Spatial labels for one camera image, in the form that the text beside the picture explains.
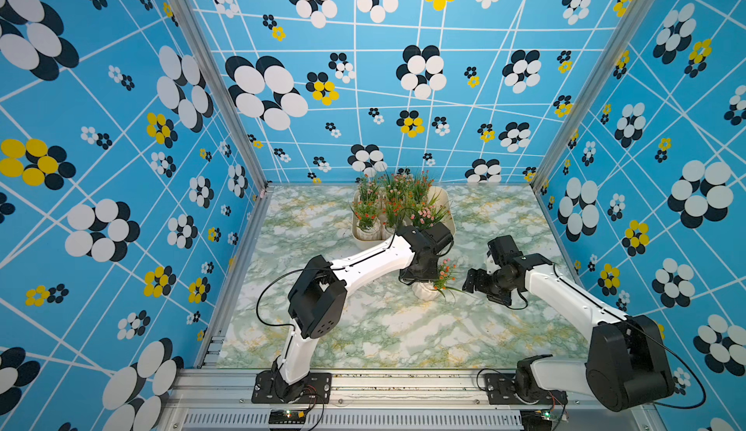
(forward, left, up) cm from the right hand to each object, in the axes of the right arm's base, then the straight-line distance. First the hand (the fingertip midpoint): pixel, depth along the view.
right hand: (479, 290), depth 86 cm
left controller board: (-31, +53, -6) cm, 62 cm away
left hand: (+2, +15, +5) cm, 15 cm away
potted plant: (+32, +34, +10) cm, 48 cm away
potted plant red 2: (+22, +26, +10) cm, 35 cm away
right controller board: (-31, -9, -5) cm, 33 cm away
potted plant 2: (+33, +25, +11) cm, 43 cm away
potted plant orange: (+34, +16, +10) cm, 39 cm away
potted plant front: (-2, +15, +4) cm, 16 cm away
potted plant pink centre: (+20, +14, +12) cm, 27 cm away
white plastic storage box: (+25, +20, +9) cm, 33 cm away
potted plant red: (+22, +34, +3) cm, 41 cm away
